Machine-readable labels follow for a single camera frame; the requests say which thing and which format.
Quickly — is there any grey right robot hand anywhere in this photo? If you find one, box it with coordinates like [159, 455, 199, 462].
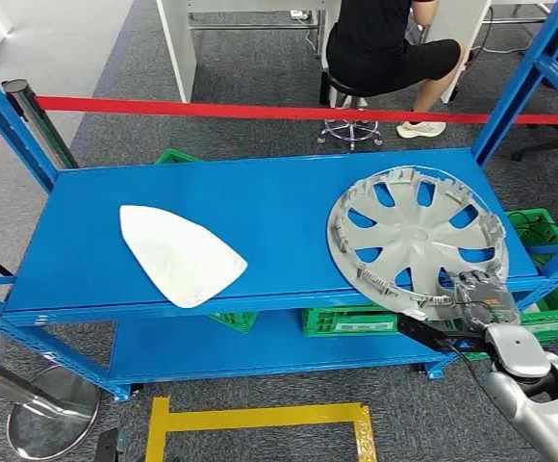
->
[445, 269, 521, 333]

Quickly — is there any grey plastic wheel cover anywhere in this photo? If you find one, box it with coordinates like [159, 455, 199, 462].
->
[326, 166, 510, 322]

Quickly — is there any blue metal shelf rack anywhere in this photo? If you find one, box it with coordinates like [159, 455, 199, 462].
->
[0, 0, 558, 404]

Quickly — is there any white triangular plastic part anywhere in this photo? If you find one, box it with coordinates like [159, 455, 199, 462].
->
[119, 204, 248, 310]

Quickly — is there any black office chair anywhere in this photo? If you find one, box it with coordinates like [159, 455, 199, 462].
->
[510, 35, 558, 200]

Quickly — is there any black round stool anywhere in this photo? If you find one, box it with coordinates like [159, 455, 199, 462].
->
[317, 69, 384, 153]

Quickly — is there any white desk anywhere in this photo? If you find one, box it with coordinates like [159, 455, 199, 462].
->
[155, 0, 342, 105]
[423, 0, 556, 105]

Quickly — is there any person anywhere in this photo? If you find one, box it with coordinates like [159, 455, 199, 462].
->
[325, 0, 473, 141]

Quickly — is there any long red barrier belt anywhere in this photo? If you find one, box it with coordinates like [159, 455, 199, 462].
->
[34, 95, 558, 127]

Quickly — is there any black box-shaped object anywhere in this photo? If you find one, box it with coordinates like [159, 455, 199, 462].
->
[94, 426, 129, 462]

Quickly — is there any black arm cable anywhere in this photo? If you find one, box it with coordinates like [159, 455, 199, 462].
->
[445, 341, 499, 399]

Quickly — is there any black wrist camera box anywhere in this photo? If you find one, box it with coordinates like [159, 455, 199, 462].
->
[396, 311, 489, 356]

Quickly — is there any chrome stanchion post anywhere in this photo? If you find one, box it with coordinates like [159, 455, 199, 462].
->
[1, 79, 79, 171]
[0, 346, 102, 462]

